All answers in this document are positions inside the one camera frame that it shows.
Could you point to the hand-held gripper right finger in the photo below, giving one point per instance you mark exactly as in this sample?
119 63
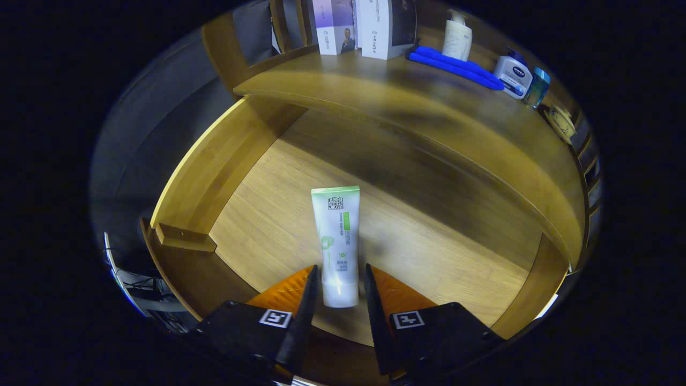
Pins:
439 338

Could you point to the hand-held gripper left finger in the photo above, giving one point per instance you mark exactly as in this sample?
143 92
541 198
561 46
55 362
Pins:
252 338

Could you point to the wooden drawer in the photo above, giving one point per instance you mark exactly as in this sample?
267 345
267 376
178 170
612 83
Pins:
429 252

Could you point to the white and green tube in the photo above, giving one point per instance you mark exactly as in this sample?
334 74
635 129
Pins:
337 241

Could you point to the wooden countertop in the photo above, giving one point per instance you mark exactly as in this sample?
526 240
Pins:
429 107

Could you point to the wooden cabinet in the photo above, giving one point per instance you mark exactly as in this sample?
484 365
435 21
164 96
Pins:
225 48

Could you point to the white board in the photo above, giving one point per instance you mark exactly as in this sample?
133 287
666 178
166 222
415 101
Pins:
547 306

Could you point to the black backdrop cloth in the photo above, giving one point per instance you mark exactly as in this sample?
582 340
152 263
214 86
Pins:
139 150

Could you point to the ceramic lidded teacup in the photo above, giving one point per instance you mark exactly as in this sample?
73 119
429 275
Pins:
561 124

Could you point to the teal bottle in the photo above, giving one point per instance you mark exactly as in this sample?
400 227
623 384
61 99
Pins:
537 88

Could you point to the blue folded cloth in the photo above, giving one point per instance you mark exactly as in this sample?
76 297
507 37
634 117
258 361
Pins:
455 67

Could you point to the white bottle with blue cap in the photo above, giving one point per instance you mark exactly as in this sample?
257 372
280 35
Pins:
513 75

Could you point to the white pump bottle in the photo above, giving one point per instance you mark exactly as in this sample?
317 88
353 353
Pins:
457 40

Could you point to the white book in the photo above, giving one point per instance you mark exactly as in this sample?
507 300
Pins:
380 27

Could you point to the purple book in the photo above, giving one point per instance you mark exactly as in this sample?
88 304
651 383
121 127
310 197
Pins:
332 27

